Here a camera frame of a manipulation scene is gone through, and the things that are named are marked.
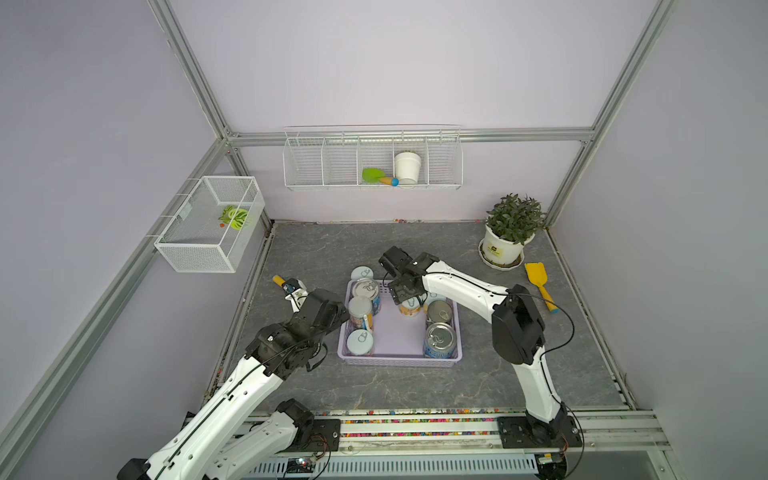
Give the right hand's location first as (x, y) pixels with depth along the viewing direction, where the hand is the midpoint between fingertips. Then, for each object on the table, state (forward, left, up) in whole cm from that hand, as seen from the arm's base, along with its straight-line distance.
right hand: (409, 285), depth 93 cm
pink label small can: (-17, +15, -2) cm, 23 cm away
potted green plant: (+16, -33, +10) cm, 38 cm away
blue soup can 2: (-19, -7, +3) cm, 21 cm away
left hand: (-16, +21, +12) cm, 29 cm away
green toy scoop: (+32, +12, +18) cm, 39 cm away
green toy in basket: (+8, +48, +22) cm, 54 cm away
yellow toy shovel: (+9, -46, -7) cm, 47 cm away
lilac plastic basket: (-13, +4, -9) cm, 17 cm away
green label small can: (+7, +16, -2) cm, 17 cm away
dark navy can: (-10, -8, +3) cm, 14 cm away
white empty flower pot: (+29, 0, +24) cm, 37 cm away
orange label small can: (-6, 0, -3) cm, 7 cm away
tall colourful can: (-12, +14, +6) cm, 19 cm away
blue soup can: (-3, +13, +3) cm, 13 cm away
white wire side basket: (+6, +55, +20) cm, 59 cm away
